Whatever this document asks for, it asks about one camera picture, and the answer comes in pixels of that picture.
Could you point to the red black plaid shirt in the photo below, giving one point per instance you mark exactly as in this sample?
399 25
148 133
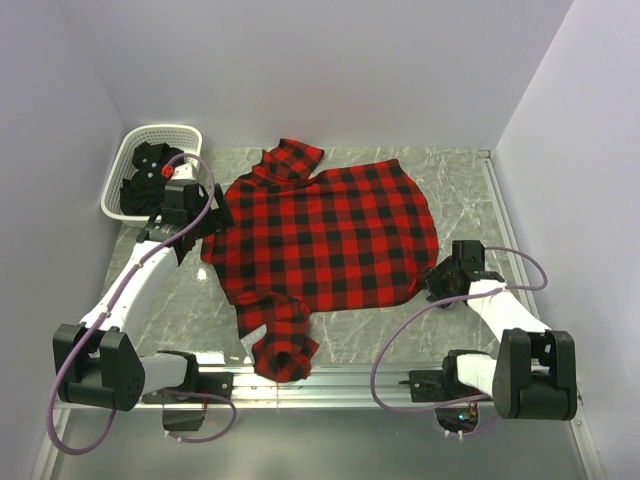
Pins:
306 240

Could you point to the white plastic laundry basket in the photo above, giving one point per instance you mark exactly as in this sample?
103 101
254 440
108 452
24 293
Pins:
184 137

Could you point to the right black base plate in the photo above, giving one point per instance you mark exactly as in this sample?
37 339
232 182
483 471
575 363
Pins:
434 386

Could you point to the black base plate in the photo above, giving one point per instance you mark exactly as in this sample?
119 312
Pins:
434 386
210 383

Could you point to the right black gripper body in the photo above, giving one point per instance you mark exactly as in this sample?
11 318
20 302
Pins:
440 279

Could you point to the black shirt in basket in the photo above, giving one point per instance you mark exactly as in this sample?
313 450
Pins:
144 191

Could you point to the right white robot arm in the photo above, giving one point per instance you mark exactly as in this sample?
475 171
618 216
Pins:
534 373

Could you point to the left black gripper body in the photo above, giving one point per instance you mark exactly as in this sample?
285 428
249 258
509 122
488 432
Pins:
204 204

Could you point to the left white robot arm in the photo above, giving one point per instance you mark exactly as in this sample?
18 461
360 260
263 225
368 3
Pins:
96 361

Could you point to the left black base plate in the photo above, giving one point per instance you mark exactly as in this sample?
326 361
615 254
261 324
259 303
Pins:
210 383

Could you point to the aluminium side rail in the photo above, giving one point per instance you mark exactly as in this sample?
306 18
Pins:
516 262

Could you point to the aluminium mounting rail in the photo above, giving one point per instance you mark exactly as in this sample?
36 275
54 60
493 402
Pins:
325 388

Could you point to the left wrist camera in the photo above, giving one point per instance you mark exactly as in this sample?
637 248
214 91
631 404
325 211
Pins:
186 172

